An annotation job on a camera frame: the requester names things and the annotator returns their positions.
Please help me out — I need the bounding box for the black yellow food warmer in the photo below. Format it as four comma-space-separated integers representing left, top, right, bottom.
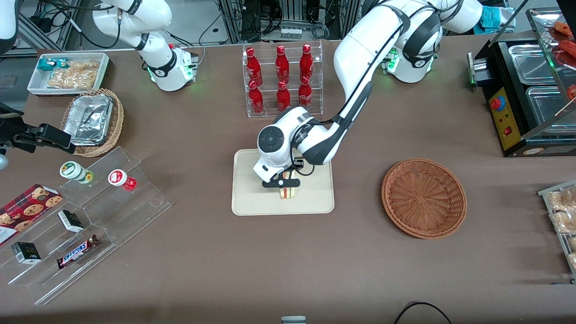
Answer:
467, 8, 576, 158

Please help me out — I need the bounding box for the green lidded cup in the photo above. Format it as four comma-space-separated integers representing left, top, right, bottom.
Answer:
59, 161, 95, 185

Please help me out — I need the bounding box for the teal snack packet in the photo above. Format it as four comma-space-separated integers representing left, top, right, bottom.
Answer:
37, 58, 71, 72

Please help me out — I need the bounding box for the aluminium frame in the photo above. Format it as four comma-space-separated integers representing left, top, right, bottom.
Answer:
17, 0, 82, 53

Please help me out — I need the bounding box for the white rectangular bin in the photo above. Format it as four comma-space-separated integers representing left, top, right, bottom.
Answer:
27, 52, 110, 97

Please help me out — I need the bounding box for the small black box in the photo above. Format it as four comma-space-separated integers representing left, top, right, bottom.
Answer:
57, 210, 85, 234
11, 242, 42, 265

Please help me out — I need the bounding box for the tray of pastries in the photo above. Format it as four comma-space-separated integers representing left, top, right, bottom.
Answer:
537, 180, 576, 285

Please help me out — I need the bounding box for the light woven basket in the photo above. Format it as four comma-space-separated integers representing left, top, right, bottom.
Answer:
60, 88, 125, 158

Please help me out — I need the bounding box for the clear acrylic bottle rack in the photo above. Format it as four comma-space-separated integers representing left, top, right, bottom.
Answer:
242, 40, 324, 119

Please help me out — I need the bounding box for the beige plastic tray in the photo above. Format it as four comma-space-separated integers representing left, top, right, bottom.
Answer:
231, 148, 335, 216

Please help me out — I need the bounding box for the red cola bottle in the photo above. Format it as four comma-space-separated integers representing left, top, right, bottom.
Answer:
276, 81, 291, 112
248, 80, 265, 114
275, 45, 290, 82
298, 76, 313, 109
246, 47, 263, 87
300, 44, 314, 84

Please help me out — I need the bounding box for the metal equipment rack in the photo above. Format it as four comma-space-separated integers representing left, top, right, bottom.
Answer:
218, 0, 366, 44

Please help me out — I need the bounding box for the brown round wicker basket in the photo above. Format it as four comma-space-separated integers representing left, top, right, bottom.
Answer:
381, 158, 468, 239

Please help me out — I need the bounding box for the Snickers chocolate bar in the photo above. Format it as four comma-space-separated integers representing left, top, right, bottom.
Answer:
56, 234, 100, 270

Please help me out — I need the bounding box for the black looped cable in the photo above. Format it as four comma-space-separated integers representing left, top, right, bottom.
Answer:
394, 301, 453, 324

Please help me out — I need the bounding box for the steel warmer pan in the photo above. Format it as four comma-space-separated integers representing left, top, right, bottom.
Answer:
526, 86, 576, 127
508, 44, 557, 86

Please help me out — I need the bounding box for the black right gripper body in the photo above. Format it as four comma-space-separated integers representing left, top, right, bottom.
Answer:
0, 118, 21, 151

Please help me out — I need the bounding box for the aluminium foil tray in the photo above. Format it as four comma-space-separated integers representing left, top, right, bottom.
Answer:
63, 94, 114, 146

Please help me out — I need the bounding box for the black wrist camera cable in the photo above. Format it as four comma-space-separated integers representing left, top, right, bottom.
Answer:
290, 13, 405, 177

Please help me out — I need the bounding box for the red lidded cup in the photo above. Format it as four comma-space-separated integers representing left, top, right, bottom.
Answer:
108, 169, 138, 192

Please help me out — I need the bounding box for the clear acrylic tiered stand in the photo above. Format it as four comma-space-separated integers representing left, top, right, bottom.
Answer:
0, 146, 173, 307

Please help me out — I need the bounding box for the clear bag of crackers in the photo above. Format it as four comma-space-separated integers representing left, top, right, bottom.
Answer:
67, 60, 101, 72
47, 67, 99, 90

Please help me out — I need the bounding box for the red cookie box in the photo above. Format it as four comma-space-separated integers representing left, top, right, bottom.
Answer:
0, 184, 64, 246

